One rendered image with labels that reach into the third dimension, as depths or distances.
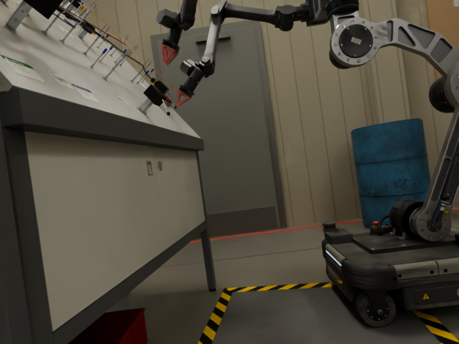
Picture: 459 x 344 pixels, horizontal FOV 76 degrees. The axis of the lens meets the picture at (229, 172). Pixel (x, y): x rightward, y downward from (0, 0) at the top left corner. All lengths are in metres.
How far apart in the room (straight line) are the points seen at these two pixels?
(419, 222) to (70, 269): 1.25
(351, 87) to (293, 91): 0.59
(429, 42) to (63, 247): 1.50
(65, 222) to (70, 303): 0.17
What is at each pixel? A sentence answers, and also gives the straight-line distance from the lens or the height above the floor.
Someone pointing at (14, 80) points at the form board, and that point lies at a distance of 0.68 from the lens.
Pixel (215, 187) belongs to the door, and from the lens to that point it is 3.02.
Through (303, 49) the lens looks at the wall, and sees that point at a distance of 3.35.
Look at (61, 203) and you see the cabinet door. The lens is 0.73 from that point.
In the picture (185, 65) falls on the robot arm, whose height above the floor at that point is 1.21.
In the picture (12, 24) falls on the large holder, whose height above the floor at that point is 1.09.
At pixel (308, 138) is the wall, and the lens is 3.14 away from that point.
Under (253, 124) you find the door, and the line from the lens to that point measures 3.04.
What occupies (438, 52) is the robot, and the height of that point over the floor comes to 1.04.
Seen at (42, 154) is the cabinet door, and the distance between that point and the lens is 0.71.
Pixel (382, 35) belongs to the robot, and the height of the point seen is 1.14.
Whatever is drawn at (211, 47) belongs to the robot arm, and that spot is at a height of 1.30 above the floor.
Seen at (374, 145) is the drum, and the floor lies 0.71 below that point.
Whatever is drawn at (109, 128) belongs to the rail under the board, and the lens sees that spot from 0.84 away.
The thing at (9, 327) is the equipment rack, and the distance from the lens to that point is 0.60.
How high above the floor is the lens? 0.67
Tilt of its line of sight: level
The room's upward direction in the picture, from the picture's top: 8 degrees counter-clockwise
